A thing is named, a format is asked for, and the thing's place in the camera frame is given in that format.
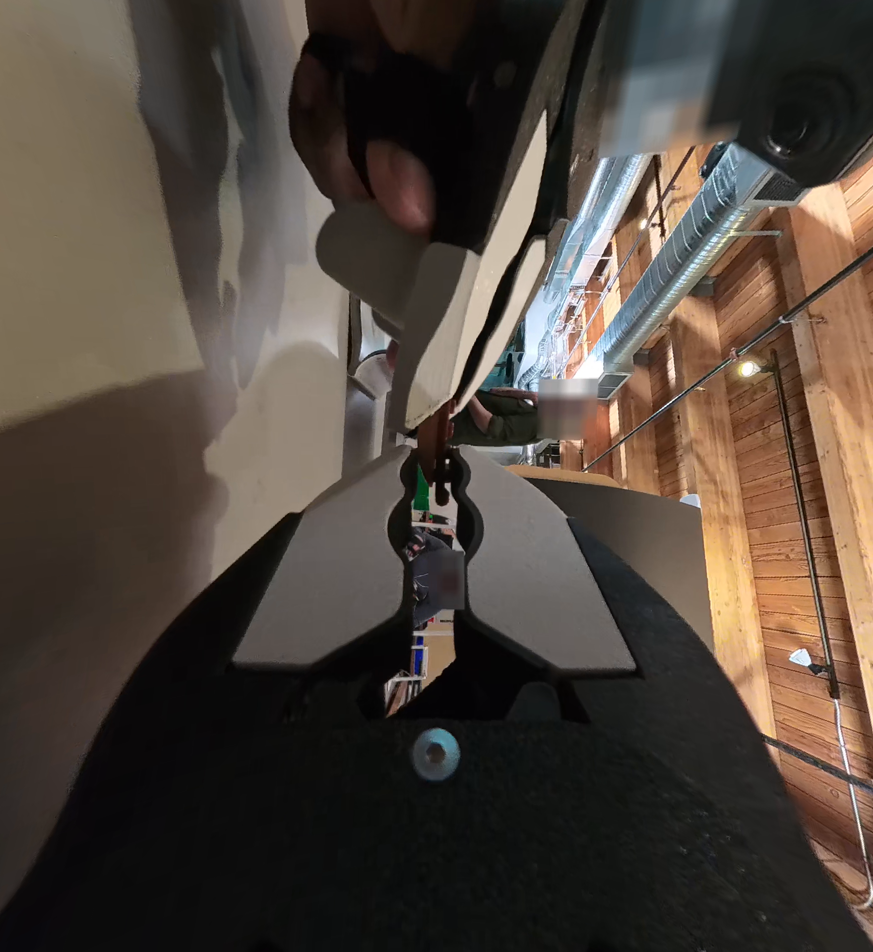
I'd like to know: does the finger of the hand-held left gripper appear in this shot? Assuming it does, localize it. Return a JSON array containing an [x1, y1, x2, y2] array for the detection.
[[315, 201, 482, 432], [407, 112, 552, 435]]

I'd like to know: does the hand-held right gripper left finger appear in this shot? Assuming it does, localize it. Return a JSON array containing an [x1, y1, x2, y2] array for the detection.
[[232, 447, 415, 678]]

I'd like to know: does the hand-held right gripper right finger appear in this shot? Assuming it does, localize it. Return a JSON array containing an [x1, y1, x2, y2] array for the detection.
[[452, 447, 638, 678]]

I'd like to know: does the brown brick assembly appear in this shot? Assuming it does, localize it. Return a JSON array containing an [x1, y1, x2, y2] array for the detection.
[[415, 405, 460, 507]]

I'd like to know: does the grey desk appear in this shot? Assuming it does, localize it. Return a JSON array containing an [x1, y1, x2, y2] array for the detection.
[[0, 0, 408, 952]]

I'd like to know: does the person's left hand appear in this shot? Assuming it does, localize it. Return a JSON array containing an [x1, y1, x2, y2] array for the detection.
[[288, 30, 440, 239]]

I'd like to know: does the silver ventilation duct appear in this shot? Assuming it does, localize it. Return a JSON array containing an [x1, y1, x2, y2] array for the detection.
[[586, 142, 802, 391], [514, 149, 649, 391]]

